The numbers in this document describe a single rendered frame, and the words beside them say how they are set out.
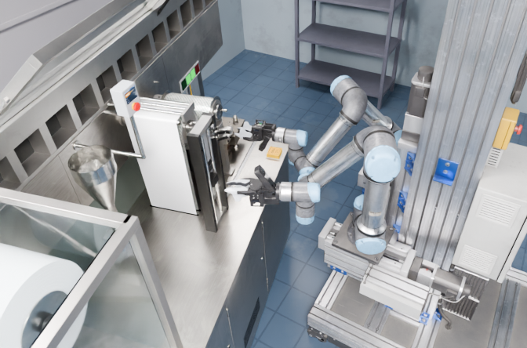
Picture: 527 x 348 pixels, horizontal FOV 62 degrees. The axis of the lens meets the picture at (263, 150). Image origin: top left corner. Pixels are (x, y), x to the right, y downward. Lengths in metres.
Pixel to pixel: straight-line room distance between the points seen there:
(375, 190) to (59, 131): 1.21
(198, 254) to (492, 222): 1.19
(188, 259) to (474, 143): 1.22
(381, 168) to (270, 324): 1.49
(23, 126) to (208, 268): 0.88
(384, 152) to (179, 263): 0.97
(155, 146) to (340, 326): 1.35
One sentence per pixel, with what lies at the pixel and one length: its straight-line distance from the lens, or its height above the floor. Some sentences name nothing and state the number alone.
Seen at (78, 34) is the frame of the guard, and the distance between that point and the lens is 1.18.
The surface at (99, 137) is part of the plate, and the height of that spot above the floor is 1.35.
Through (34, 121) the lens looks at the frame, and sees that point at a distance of 1.65.
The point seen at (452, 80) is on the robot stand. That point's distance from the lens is 1.65.
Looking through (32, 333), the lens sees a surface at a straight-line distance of 1.08.
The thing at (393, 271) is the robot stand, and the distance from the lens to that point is 2.09.
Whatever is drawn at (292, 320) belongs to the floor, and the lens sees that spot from 2.77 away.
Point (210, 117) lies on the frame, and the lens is 1.74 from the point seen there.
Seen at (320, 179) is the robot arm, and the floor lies 1.20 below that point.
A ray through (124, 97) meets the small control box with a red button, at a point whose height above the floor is 1.69.
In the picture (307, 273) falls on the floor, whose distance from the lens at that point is 2.95.
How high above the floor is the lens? 2.41
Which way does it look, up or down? 39 degrees down
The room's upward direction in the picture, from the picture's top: 4 degrees counter-clockwise
